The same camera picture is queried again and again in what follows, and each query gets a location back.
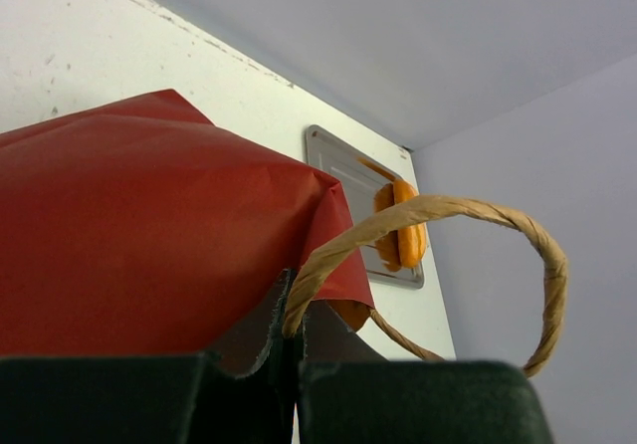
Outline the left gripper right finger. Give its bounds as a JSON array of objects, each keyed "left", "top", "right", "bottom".
[{"left": 298, "top": 361, "right": 553, "bottom": 444}]

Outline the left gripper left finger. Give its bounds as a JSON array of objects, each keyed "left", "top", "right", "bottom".
[{"left": 1, "top": 352, "right": 295, "bottom": 443}]

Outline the red paper bag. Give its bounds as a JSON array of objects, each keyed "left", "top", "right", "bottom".
[{"left": 0, "top": 88, "right": 569, "bottom": 380}]

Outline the metal tray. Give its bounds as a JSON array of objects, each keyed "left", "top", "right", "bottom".
[{"left": 305, "top": 124, "right": 425, "bottom": 290}]

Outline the oval fake bread loaf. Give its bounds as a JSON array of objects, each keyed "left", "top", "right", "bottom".
[{"left": 373, "top": 179, "right": 427, "bottom": 272}]

